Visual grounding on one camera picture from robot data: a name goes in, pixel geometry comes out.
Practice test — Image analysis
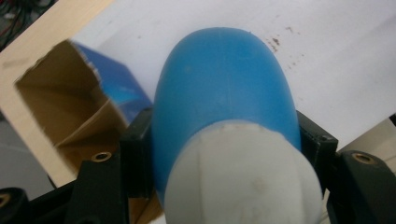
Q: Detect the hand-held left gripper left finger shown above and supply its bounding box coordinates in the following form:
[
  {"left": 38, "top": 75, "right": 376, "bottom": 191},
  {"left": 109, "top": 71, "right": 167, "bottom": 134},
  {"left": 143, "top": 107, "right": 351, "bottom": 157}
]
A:
[{"left": 64, "top": 106, "right": 155, "bottom": 224}]

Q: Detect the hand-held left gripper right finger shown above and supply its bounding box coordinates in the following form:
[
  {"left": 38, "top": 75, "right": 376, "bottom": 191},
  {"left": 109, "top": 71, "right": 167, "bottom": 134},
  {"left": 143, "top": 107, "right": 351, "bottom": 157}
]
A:
[{"left": 295, "top": 110, "right": 396, "bottom": 224}]

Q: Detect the blue cardboard box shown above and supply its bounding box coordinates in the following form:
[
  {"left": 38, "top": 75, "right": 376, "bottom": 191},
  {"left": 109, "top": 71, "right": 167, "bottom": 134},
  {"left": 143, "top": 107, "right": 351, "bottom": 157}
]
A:
[{"left": 13, "top": 38, "right": 164, "bottom": 224}]

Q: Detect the blue bottle with white cap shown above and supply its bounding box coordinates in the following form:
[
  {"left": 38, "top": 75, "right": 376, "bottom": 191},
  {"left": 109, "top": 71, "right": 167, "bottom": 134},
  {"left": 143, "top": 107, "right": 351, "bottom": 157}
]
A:
[{"left": 151, "top": 26, "right": 325, "bottom": 224}]

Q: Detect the white table mat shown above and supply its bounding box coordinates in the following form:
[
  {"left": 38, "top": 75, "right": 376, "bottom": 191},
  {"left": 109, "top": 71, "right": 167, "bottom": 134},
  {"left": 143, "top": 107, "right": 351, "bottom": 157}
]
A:
[{"left": 72, "top": 0, "right": 396, "bottom": 150}]

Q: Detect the bundle of black cables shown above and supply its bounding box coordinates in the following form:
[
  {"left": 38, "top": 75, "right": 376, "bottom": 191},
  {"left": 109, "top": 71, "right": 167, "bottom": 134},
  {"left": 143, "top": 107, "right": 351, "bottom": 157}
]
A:
[{"left": 0, "top": 0, "right": 59, "bottom": 52}]

